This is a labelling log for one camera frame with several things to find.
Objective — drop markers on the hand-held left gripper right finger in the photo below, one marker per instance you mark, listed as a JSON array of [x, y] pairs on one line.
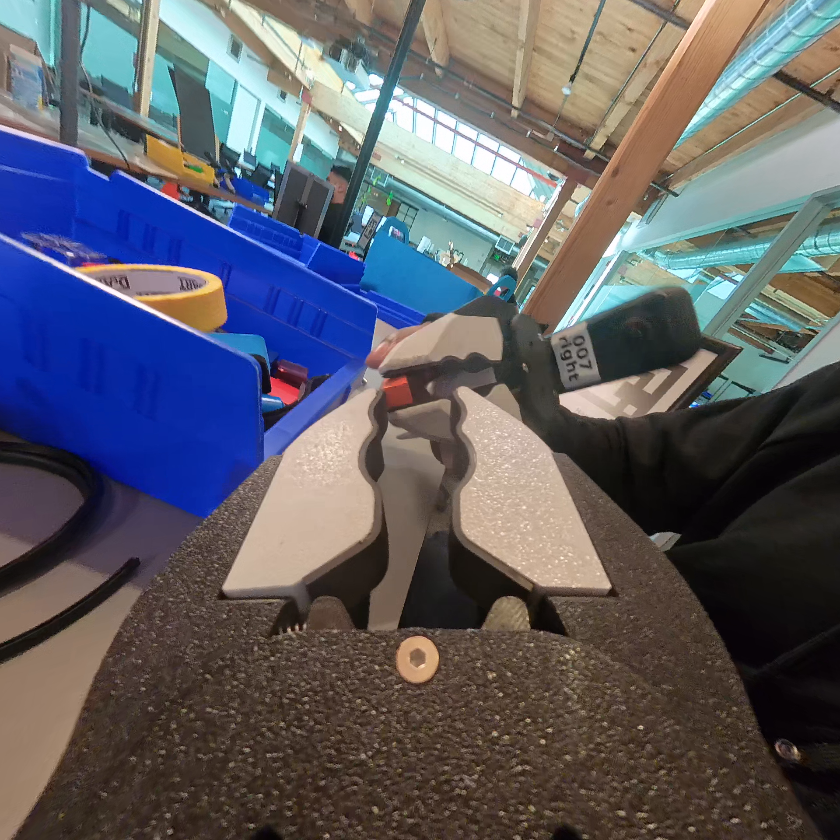
[[525, 499]]

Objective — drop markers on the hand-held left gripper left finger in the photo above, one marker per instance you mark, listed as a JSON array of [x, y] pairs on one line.
[[302, 512]]

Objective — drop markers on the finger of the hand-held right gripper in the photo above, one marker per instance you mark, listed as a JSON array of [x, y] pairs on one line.
[[446, 341], [423, 418]]

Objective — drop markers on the small orange plastic block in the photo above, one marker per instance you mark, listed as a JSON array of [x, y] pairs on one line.
[[397, 394]]

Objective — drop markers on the person's right forearm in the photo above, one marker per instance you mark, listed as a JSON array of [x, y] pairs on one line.
[[656, 459]]

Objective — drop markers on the person's right hand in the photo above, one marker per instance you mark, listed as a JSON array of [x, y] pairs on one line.
[[388, 344]]

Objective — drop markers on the small red box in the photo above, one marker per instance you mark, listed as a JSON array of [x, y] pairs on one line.
[[289, 384]]

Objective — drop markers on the light blue plastic part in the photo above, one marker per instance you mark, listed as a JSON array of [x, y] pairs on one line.
[[239, 346]]

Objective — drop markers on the large blue plastic bin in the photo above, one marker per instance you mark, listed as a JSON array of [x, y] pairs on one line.
[[131, 407]]

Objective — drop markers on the black stand pole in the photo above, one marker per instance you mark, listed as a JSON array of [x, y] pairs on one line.
[[377, 124]]

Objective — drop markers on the yellow masking tape roll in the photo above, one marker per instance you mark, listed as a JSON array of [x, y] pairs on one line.
[[197, 303]]

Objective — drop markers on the yellow plastic bin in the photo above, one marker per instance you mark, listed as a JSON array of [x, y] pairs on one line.
[[177, 161]]

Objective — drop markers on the black monitor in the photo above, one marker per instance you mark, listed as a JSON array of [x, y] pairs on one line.
[[193, 118]]

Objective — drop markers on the dark metal column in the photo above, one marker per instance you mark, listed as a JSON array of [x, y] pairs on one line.
[[69, 72]]

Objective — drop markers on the wooden workbench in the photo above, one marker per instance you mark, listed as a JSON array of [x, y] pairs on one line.
[[36, 123]]

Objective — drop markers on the stacked boxes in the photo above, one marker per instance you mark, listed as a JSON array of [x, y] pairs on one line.
[[23, 72]]

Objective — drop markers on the wooden support post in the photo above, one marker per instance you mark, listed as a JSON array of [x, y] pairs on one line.
[[630, 170]]

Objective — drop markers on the silver ventilation duct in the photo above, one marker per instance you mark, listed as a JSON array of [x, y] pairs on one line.
[[754, 248]]

